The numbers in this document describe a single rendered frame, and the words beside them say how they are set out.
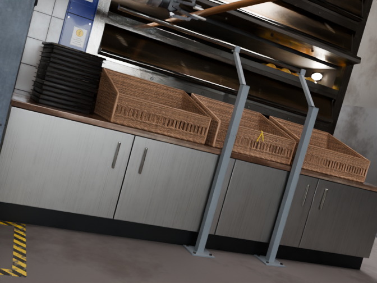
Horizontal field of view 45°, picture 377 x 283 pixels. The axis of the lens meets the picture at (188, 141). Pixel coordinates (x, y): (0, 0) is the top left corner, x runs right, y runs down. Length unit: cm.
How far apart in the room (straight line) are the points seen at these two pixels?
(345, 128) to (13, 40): 449
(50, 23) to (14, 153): 86
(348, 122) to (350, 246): 270
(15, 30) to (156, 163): 99
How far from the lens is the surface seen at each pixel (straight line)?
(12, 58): 186
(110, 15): 284
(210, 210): 252
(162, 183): 243
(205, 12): 215
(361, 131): 552
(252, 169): 264
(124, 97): 233
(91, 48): 280
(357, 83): 581
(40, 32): 277
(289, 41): 326
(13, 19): 187
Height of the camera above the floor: 74
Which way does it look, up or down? 4 degrees down
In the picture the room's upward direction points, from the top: 15 degrees clockwise
